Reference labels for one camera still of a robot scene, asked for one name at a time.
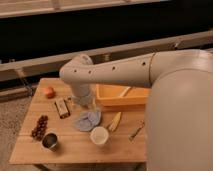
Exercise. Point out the red apple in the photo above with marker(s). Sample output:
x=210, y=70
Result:
x=49, y=92

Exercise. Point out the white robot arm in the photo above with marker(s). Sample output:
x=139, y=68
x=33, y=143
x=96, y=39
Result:
x=176, y=88

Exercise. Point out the yellow plastic tray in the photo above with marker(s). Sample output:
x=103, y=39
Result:
x=112, y=95

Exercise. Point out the white utensil in tray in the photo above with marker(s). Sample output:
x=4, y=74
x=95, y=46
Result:
x=125, y=92

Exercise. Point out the blue cloth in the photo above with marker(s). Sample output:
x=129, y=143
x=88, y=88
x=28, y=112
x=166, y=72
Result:
x=88, y=120

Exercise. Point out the brown snack bar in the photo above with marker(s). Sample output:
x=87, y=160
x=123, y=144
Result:
x=62, y=108

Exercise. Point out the white paper cup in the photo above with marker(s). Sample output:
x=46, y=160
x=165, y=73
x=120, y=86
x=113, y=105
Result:
x=99, y=136

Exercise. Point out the metal fork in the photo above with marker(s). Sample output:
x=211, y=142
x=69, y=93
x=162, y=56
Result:
x=134, y=134

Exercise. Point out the wooden table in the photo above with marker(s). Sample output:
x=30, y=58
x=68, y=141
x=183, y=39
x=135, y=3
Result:
x=75, y=146

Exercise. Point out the metal cup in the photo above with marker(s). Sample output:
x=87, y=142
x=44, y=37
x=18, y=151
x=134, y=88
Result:
x=50, y=141

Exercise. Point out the bunch of dark grapes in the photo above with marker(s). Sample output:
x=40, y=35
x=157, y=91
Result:
x=39, y=131

